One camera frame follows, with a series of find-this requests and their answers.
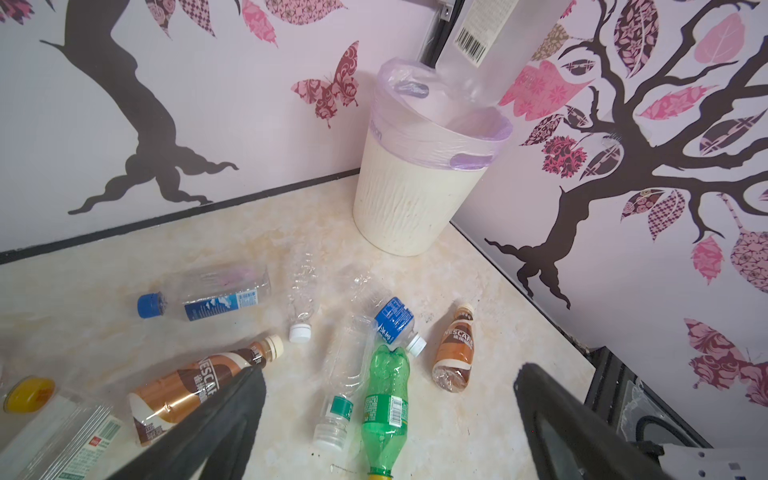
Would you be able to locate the blue-label clear water bottle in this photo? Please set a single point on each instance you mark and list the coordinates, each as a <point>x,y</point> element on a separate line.
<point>396,324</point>

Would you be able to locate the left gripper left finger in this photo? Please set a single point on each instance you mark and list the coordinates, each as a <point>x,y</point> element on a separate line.
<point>215,440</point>

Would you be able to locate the red-label yellow-cap bottle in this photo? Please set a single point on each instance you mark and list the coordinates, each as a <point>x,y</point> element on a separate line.
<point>26,395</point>

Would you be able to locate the square frosted white-label bottle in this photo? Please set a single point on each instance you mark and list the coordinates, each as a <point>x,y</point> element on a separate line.
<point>491,42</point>

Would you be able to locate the blue-cap clear bottle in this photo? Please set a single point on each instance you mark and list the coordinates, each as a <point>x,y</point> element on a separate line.
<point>207,292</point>

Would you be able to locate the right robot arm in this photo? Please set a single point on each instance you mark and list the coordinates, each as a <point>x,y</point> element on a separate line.
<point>681,457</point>

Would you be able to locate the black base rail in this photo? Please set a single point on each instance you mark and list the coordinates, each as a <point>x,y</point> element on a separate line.
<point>631,408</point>

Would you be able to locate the brown coffee bottle right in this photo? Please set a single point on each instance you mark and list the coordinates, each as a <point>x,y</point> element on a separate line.
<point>454,359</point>

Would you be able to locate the white bin with purple liner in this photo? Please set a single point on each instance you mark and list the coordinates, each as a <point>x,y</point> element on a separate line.
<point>426,149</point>

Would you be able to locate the brown coffee bottle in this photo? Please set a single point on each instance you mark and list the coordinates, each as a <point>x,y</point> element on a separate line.
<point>163,403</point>
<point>454,359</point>

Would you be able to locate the green soda bottle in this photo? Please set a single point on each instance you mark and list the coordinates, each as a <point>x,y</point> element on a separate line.
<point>386,410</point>

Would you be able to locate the brown coffee bottle centre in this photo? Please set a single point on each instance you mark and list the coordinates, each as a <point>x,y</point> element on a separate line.
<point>163,403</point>

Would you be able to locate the green-label clear white-cap bottle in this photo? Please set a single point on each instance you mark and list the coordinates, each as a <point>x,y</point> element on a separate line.
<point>346,372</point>

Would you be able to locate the crumpled clear white-cap bottle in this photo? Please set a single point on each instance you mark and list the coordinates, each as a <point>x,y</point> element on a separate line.
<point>302,307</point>

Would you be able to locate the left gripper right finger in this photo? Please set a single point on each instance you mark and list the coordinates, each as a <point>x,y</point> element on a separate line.
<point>569,441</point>

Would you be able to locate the clear red-green-label bottle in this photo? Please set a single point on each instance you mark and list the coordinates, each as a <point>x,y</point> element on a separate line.
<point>65,440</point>

